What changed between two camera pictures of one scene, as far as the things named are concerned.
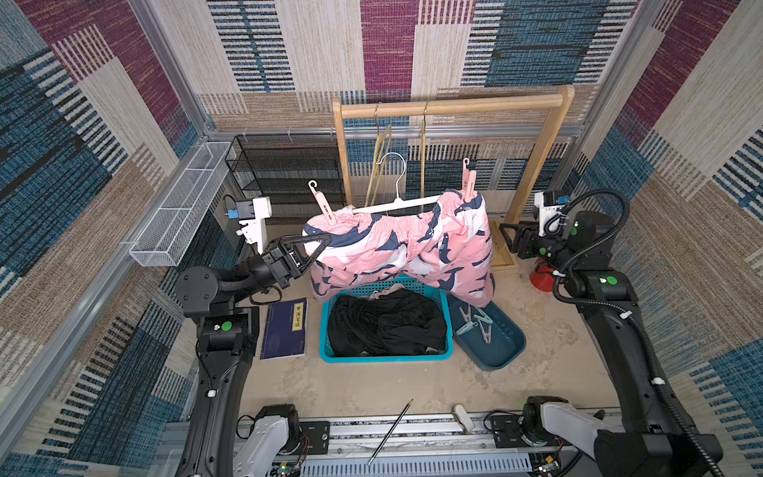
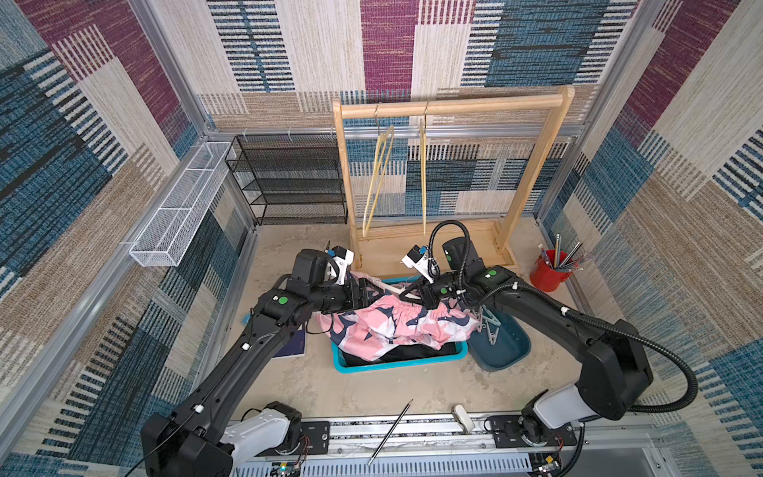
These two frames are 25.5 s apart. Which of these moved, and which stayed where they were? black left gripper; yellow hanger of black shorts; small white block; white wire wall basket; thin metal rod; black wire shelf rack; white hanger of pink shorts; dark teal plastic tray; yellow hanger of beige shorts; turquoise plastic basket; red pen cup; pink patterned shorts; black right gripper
Moved: pink patterned shorts; black left gripper; black right gripper; turquoise plastic basket; white hanger of pink shorts
Stayed: dark teal plastic tray; black wire shelf rack; thin metal rod; small white block; white wire wall basket; red pen cup; yellow hanger of beige shorts; yellow hanger of black shorts
